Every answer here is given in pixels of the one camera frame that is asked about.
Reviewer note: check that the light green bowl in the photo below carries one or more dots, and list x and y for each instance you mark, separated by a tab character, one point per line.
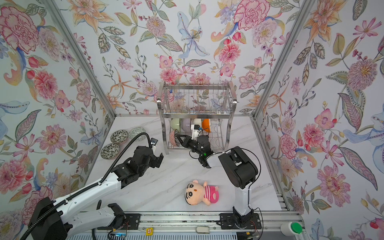
175	124

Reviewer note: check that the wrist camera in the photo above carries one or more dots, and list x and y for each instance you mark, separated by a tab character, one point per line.
196	129
153	144

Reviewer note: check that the yellow sticker on rail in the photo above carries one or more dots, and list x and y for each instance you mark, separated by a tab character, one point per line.
149	231

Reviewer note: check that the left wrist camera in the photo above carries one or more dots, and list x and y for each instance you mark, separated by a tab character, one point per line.
153	144

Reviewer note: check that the steel two-tier dish rack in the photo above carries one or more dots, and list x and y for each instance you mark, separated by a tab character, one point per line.
217	102

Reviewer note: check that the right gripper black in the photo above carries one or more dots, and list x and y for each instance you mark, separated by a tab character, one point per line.
187	143

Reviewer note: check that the aluminium corner post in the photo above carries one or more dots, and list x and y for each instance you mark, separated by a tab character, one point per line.
68	36
281	60

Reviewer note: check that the cream bowl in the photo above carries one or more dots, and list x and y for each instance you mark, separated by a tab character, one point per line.
197	122

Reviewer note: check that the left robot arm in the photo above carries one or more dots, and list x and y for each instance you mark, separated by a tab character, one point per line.
66	216

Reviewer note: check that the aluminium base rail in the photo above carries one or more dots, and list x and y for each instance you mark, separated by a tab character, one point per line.
267	221

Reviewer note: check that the green emergency button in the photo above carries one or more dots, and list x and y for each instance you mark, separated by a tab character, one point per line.
291	229

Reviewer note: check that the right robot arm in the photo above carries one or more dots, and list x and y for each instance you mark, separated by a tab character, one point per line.
241	172

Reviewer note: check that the pale green patterned bowl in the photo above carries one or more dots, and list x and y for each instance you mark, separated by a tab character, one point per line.
136	131

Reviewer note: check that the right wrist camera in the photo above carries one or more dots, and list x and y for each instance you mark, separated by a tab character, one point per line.
196	129

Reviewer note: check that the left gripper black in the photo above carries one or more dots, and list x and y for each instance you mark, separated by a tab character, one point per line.
156	163

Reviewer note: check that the lilac purple bowl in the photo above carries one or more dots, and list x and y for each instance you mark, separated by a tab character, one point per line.
186	125

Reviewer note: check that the cartoon boy plush doll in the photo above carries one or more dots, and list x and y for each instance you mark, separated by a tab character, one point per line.
196	193

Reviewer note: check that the right aluminium corner post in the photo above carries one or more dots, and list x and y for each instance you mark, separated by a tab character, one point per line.
281	60

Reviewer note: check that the grey clip on rail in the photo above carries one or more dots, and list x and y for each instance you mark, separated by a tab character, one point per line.
202	230

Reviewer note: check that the white bowl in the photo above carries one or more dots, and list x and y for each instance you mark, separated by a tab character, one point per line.
206	125

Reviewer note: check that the left aluminium corner post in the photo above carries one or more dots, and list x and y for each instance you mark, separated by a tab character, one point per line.
68	36

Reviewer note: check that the dark patterned bowl back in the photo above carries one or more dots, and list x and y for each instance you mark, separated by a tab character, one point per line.
119	137

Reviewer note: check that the dark patterned bowl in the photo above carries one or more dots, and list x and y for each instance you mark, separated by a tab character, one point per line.
119	137
110	151
173	139

